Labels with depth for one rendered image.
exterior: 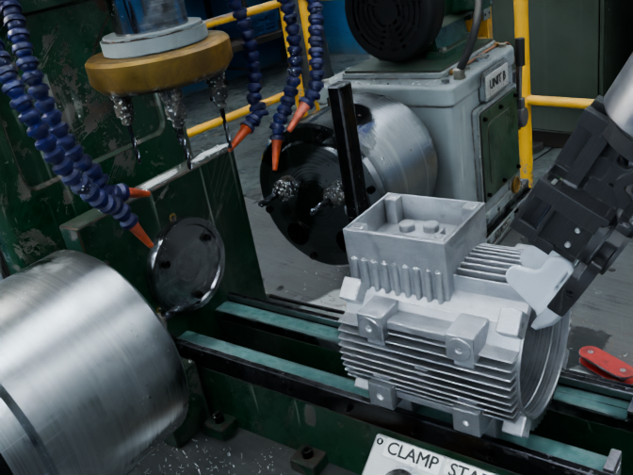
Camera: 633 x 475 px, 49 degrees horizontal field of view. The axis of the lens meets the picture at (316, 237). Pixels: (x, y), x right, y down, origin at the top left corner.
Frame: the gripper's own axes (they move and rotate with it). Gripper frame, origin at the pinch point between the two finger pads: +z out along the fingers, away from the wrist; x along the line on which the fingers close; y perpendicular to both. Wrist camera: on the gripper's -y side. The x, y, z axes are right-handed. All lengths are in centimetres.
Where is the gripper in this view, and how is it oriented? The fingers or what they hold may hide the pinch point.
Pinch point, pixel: (548, 321)
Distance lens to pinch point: 66.6
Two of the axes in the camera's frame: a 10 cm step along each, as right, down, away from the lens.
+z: -2.6, 7.0, 6.6
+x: -5.7, 4.4, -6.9
